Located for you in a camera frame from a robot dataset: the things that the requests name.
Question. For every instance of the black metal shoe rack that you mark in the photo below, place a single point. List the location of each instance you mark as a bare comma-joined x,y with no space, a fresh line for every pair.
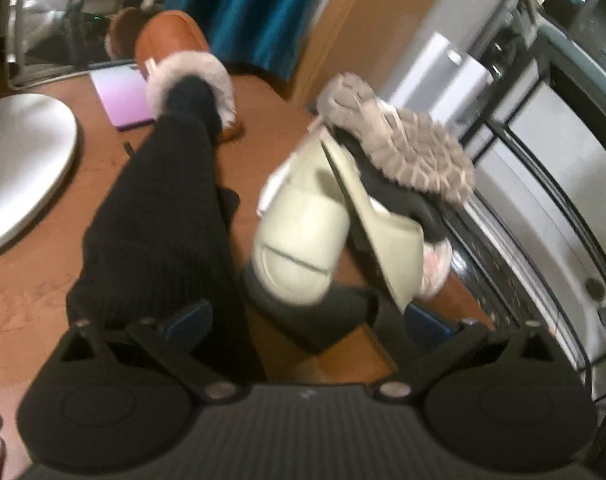
488,270

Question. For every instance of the cream slide sandal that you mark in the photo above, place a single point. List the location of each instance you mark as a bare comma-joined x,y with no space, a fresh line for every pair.
398,232
298,240

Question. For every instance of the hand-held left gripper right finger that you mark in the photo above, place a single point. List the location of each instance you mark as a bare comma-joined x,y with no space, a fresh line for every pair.
425,326

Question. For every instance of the grey-soled sneaker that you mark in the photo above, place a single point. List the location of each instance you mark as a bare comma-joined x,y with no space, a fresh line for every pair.
398,135

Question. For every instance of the teal curtain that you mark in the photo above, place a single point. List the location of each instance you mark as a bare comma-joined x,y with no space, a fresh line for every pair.
263,5

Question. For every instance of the purple pad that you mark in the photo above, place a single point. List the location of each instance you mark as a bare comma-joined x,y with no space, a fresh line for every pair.
120,92

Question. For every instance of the dark grey slipper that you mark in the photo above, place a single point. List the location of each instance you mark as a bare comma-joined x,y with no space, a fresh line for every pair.
403,205
323,320

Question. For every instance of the white and pink shoe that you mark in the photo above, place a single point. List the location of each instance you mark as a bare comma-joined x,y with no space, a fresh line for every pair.
435,265

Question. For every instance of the brown fur-lined slipper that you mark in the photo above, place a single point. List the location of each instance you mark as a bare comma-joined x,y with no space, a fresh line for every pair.
178,45
120,30

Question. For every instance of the brown wooden panel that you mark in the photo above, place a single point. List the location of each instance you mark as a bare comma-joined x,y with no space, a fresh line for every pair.
343,35

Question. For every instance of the white box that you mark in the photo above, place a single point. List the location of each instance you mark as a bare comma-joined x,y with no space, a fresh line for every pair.
448,75

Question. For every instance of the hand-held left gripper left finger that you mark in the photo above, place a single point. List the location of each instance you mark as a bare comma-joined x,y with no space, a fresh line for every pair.
188,319

